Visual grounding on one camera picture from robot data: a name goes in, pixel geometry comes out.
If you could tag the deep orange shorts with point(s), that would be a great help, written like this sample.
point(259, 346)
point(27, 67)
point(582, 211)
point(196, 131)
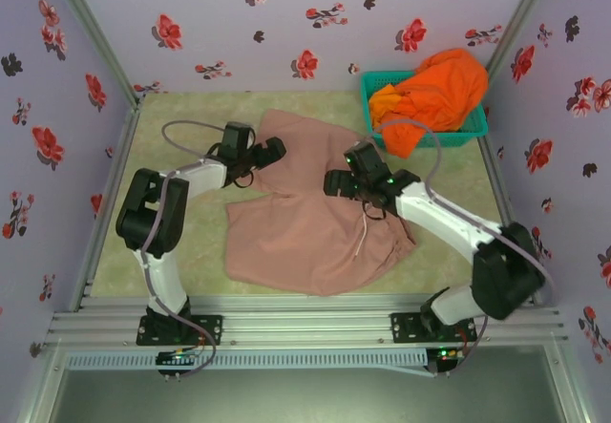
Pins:
point(444, 93)

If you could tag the aluminium frame rail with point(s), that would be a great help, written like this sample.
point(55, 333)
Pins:
point(305, 318)

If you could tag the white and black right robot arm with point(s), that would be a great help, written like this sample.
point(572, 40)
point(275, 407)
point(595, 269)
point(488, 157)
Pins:
point(439, 217)

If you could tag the aluminium corner post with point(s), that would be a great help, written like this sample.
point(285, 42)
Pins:
point(520, 17)
point(90, 27)

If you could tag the teal plastic basket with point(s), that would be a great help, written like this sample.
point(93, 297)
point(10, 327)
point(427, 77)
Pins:
point(377, 79)

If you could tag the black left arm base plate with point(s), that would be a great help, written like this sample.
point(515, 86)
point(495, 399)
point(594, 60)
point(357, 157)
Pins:
point(210, 330)

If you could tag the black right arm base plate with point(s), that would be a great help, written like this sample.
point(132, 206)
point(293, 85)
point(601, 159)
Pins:
point(406, 327)

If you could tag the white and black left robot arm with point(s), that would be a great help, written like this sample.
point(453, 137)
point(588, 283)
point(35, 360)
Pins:
point(164, 280)

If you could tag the pink shorts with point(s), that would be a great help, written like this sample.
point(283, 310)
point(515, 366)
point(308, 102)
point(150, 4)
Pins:
point(296, 241)

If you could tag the black controller board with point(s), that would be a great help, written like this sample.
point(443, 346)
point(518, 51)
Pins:
point(176, 360)
point(446, 355)

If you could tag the pale green fuzzy mat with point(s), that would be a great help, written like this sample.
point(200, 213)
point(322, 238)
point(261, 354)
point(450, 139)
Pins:
point(191, 105)

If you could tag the grey metal panel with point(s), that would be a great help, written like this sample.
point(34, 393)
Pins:
point(305, 396)

